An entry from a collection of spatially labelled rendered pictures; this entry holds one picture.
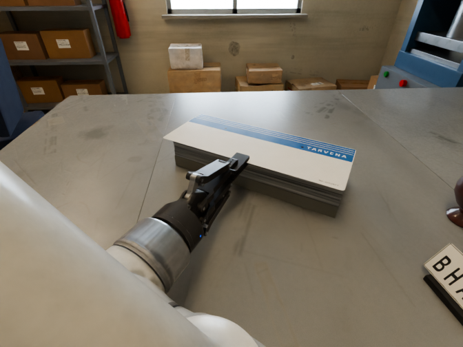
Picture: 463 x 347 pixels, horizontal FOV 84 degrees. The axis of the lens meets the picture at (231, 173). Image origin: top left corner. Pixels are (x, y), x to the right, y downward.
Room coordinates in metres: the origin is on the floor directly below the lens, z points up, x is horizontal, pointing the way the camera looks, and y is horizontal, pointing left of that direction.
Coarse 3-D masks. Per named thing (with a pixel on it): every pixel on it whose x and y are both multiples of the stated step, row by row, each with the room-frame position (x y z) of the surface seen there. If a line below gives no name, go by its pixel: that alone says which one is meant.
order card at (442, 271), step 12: (444, 252) 0.25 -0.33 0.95; (456, 252) 0.24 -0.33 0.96; (432, 264) 0.24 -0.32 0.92; (444, 264) 0.23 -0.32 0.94; (456, 264) 0.23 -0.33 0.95; (444, 276) 0.22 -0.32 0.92; (456, 276) 0.22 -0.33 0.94; (444, 288) 0.21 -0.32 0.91; (456, 288) 0.20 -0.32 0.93; (456, 300) 0.19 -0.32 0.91
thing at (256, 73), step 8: (248, 64) 3.29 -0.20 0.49; (256, 64) 3.30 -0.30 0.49; (264, 64) 3.30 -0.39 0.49; (272, 64) 3.29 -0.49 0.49; (248, 72) 3.01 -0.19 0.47; (256, 72) 3.00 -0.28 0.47; (264, 72) 3.00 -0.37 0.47; (272, 72) 3.00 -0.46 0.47; (280, 72) 3.01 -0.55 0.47; (248, 80) 3.00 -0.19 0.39; (256, 80) 3.00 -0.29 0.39; (264, 80) 3.00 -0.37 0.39; (272, 80) 3.00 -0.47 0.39; (280, 80) 3.01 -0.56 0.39
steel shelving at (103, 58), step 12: (108, 12) 3.24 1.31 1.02; (12, 24) 3.16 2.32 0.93; (96, 24) 2.83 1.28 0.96; (108, 24) 3.22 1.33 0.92; (96, 36) 2.82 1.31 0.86; (12, 60) 2.86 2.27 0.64; (24, 60) 2.86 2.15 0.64; (36, 60) 2.86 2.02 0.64; (48, 60) 2.86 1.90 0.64; (60, 60) 2.86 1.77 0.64; (72, 60) 2.86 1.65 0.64; (84, 60) 2.86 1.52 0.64; (96, 60) 2.86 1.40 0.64; (108, 60) 2.88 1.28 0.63; (120, 60) 3.25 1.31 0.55; (36, 72) 3.17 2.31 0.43; (108, 72) 2.82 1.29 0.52; (120, 72) 3.22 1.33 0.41; (24, 108) 2.76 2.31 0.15; (36, 108) 2.76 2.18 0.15; (48, 108) 2.77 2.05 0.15
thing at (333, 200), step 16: (176, 144) 0.55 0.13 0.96; (176, 160) 0.55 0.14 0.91; (192, 160) 0.53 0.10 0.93; (208, 160) 0.51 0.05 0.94; (224, 160) 0.49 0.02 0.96; (240, 176) 0.47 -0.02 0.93; (256, 176) 0.45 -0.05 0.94; (272, 176) 0.43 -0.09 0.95; (288, 176) 0.42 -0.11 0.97; (272, 192) 0.43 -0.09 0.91; (288, 192) 0.41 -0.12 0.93; (304, 192) 0.40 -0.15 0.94; (320, 192) 0.38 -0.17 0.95; (336, 192) 0.37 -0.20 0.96; (320, 208) 0.38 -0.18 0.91; (336, 208) 0.37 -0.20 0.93
